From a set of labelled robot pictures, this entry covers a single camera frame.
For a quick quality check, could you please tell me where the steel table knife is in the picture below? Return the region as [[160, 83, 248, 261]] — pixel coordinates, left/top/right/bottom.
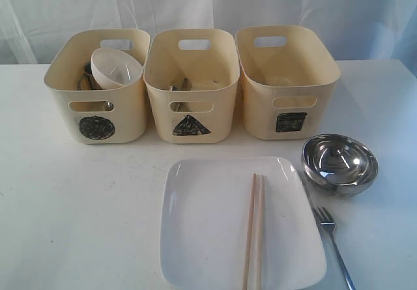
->
[[176, 78, 192, 111]]

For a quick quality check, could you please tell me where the steel spoon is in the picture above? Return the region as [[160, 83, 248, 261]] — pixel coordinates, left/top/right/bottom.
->
[[168, 79, 186, 111]]

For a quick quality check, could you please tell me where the white square plate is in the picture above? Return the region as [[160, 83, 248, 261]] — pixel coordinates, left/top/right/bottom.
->
[[160, 157, 326, 289]]

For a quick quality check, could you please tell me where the wooden chopstick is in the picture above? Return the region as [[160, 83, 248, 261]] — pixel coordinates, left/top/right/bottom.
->
[[255, 175, 265, 290], [242, 173, 257, 290]]

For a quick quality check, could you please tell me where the small white bowl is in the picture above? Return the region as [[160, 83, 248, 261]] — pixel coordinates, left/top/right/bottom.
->
[[91, 48, 143, 90]]

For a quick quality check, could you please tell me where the stainless steel bowl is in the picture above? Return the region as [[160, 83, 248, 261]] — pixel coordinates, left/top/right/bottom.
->
[[301, 134, 379, 196]]

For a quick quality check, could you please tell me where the steel mug front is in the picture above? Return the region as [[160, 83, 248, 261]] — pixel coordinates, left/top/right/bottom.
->
[[77, 62, 99, 91]]

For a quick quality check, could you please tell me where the steel mug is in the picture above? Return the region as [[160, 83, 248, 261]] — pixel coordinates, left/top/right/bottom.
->
[[104, 102, 114, 111], [77, 62, 99, 91]]

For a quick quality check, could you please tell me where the steel fork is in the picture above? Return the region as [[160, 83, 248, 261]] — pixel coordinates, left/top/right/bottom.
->
[[313, 207, 356, 290]]

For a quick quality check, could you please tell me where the cream bin triangle mark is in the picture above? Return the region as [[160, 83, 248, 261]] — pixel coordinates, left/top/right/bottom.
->
[[143, 29, 240, 144]]

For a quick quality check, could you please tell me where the cream bin square mark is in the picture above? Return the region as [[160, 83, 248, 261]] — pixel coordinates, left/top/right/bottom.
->
[[235, 25, 341, 140]]

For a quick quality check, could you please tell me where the cream bin circle mark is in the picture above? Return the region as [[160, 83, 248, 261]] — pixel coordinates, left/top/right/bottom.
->
[[44, 29, 151, 144]]

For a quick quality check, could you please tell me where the white backdrop curtain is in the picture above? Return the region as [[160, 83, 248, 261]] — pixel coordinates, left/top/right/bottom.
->
[[1, 0, 416, 71]]

